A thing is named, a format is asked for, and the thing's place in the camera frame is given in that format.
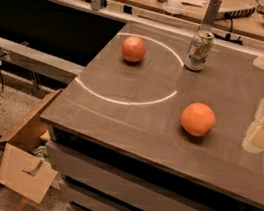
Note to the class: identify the green soda can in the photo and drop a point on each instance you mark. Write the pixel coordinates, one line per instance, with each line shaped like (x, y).
(198, 50)

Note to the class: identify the grey drawer cabinet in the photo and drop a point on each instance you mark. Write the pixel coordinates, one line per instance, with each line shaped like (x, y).
(90, 184)

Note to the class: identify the clear plastic cup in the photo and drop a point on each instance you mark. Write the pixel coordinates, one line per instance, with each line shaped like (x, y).
(173, 7)

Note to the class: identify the cardboard box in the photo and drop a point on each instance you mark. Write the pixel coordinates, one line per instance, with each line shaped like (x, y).
(20, 170)

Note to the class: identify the grey power strip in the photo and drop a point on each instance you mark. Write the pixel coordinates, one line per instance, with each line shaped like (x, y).
(235, 12)

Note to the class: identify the red apple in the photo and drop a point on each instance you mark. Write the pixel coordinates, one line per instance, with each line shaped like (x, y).
(133, 49)

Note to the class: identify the orange fruit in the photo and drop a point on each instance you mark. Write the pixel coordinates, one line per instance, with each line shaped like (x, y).
(197, 119)

